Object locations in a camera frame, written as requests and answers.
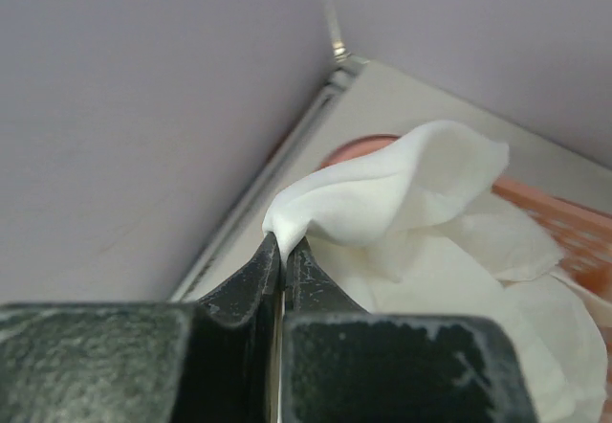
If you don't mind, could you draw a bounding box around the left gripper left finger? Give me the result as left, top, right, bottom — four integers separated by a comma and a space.
1, 235, 280, 422

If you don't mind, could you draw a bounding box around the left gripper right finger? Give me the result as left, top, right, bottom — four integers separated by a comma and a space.
281, 241, 536, 422

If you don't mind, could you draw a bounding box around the white shirt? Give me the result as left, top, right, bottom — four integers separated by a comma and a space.
262, 121, 611, 422

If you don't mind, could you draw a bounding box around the pink plastic basket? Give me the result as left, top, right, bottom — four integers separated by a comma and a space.
320, 134, 612, 317

